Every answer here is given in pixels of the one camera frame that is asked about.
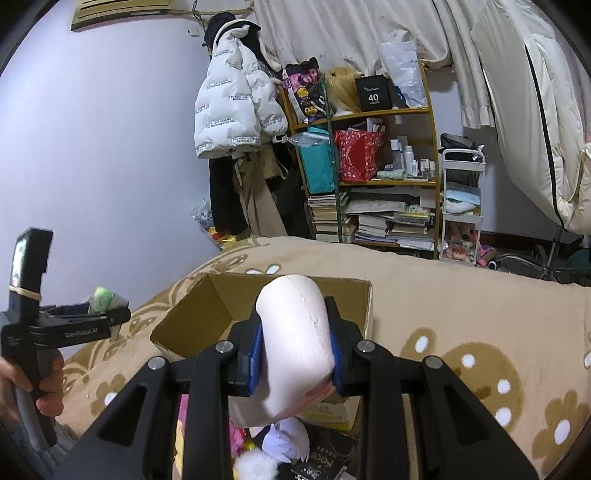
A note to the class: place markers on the colourful printed bag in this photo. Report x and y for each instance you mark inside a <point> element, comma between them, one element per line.
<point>303,82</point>

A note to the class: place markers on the white puffer jacket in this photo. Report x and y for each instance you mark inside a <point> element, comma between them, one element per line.
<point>236,110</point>

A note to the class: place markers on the blonde wig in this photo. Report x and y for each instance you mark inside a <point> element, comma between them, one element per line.
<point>341,86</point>

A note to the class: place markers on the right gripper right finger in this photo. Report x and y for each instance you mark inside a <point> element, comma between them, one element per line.
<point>418,414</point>

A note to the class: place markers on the red patterned bag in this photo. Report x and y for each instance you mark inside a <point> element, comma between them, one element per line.
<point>358,154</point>

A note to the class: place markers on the beige patterned carpet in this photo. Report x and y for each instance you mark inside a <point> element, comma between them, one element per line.
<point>521,345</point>

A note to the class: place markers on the black box with 40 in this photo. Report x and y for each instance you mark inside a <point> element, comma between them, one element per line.
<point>374,93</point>

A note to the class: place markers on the wooden bookshelf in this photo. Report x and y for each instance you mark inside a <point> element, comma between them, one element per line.
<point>400,162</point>

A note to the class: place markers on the white curtain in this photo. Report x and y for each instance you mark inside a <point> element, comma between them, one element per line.
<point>349,33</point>

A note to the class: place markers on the person's left hand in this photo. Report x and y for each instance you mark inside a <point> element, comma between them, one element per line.
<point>50,404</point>

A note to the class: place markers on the white fluffy plush toy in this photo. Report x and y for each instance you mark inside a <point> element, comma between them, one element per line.
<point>266,449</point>

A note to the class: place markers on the beige trench coat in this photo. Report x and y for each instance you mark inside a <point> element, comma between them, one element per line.
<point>251,172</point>

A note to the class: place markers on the white plastic bag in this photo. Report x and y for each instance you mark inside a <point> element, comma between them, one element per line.
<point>402,64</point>

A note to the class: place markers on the pale pink plush toy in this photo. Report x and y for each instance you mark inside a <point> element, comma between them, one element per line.
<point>297,361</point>

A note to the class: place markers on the black magazine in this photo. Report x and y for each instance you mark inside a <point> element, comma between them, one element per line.
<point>331,452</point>

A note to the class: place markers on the air conditioner unit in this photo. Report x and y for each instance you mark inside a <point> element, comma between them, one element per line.
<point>94,12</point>

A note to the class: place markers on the white rolling cart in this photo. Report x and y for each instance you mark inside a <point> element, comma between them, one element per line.
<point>464,174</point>

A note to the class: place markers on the cream hanging duvet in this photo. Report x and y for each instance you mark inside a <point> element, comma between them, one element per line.
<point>541,100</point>

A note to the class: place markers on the open cardboard box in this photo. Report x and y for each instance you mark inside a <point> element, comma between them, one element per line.
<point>217,301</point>

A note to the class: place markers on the teal bag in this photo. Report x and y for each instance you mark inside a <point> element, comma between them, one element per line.
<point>316,157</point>

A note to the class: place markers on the stack of books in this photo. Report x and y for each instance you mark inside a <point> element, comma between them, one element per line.
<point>392,216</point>

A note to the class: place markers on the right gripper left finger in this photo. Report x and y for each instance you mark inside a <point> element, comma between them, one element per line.
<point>134,437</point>

